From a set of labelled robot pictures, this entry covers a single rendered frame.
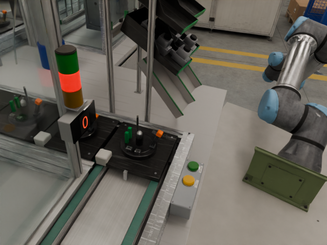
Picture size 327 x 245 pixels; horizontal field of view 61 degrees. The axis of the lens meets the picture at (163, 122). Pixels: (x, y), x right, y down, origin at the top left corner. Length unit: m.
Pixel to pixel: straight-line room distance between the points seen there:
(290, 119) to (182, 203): 0.48
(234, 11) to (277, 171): 4.09
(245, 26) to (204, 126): 3.81
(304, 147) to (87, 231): 0.76
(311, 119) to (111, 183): 0.73
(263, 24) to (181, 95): 3.93
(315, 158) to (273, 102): 0.23
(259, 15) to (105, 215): 4.47
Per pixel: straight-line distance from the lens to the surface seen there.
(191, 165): 1.01
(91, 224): 0.93
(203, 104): 1.52
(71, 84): 0.73
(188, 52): 1.10
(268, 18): 5.06
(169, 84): 1.22
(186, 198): 0.93
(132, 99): 1.50
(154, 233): 0.85
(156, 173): 0.97
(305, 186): 1.10
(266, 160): 1.07
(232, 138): 1.34
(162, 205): 0.91
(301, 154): 1.06
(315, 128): 1.09
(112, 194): 0.98
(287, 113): 1.06
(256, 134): 1.41
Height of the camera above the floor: 1.70
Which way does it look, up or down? 38 degrees down
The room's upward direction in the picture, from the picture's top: 5 degrees clockwise
